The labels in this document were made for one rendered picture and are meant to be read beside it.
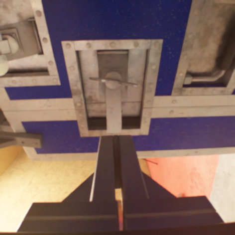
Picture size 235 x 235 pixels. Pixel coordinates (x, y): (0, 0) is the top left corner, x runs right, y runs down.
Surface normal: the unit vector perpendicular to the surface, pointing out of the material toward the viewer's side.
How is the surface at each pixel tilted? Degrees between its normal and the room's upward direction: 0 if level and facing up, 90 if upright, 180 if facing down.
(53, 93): 90
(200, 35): 90
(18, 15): 90
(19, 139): 90
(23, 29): 124
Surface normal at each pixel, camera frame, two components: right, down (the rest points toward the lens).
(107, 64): 0.04, 0.29
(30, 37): 0.59, 0.53
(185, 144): 0.04, 0.65
